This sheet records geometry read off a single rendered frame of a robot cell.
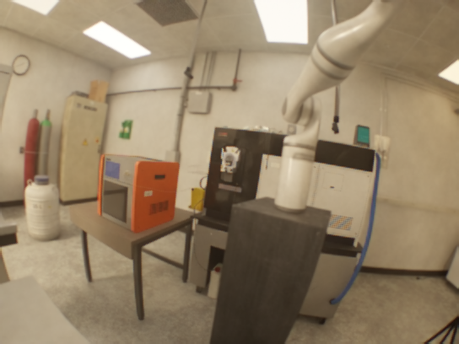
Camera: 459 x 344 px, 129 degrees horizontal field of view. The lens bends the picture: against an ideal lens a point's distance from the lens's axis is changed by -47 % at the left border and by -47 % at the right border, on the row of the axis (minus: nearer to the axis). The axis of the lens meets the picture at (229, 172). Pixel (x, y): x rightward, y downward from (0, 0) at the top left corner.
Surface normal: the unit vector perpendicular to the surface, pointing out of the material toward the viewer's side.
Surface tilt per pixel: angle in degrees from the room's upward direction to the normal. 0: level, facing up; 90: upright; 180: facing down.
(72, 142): 90
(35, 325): 0
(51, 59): 90
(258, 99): 90
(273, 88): 90
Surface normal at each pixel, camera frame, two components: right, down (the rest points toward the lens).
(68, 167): 0.94, 0.16
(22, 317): 0.15, -0.99
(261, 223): -0.51, -0.02
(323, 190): -0.33, 0.02
